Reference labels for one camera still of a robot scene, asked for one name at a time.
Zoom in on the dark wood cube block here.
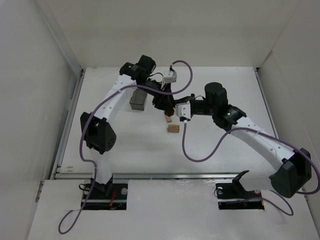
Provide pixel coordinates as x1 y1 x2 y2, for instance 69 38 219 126
164 111 175 117

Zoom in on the light wood rectangular block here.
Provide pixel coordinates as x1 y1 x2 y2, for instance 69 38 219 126
165 115 173 123

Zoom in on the smoky transparent plastic bin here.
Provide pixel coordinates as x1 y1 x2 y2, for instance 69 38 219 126
129 89 148 111

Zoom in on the striped brown wood block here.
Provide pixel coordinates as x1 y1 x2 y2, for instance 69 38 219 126
167 124 180 133

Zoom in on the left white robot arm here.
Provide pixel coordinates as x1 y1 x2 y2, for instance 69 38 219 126
79 55 175 195

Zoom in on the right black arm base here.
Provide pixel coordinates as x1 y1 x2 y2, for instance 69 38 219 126
214 170 265 210

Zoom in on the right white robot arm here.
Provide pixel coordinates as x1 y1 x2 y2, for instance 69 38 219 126
174 82 312 200

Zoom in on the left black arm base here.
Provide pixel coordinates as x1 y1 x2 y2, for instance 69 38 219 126
83 183 128 211

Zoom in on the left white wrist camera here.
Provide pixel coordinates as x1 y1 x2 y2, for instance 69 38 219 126
162 69 178 84

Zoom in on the aluminium right rail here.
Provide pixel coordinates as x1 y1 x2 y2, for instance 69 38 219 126
253 67 279 138

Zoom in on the aluminium rail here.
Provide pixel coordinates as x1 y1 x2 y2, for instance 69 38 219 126
253 67 279 138
47 69 86 180
53 172 238 180

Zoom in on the aluminium left rail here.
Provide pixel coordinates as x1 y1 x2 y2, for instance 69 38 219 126
47 69 86 180

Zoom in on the aluminium front rail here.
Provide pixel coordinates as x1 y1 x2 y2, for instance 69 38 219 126
53 172 238 180

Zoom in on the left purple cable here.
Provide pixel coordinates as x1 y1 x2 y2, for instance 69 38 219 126
58 84 176 235

